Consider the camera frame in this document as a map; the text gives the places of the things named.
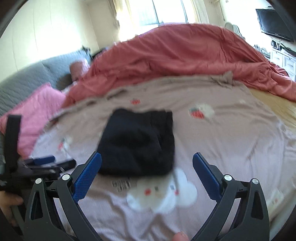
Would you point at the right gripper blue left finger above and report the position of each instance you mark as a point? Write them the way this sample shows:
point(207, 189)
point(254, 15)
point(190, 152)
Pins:
point(42, 221)

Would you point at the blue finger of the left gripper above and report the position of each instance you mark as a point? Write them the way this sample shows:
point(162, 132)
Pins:
point(42, 161)
point(65, 166)

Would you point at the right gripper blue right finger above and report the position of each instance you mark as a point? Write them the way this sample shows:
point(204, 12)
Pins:
point(240, 212)

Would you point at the black IKIS t-shirt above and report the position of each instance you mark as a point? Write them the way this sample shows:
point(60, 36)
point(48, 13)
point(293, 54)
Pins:
point(137, 144)

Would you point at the person's left hand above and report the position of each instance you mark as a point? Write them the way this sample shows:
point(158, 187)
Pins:
point(7, 200)

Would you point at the pink quilted blanket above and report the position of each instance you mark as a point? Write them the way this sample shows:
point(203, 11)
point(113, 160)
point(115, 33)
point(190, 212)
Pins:
point(36, 111)

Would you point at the dusty pink pillow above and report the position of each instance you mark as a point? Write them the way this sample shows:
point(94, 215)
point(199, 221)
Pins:
point(78, 69)

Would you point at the beige strawberry bear blanket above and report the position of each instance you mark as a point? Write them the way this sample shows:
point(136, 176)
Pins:
point(213, 115)

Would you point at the white tv cabinet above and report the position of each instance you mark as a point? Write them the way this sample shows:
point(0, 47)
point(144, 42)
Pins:
point(285, 58)

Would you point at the coral red duvet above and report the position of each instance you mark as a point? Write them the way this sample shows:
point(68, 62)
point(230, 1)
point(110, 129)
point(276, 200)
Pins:
point(176, 50)

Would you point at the black flat television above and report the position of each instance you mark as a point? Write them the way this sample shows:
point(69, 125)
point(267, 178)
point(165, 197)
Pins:
point(272, 24)

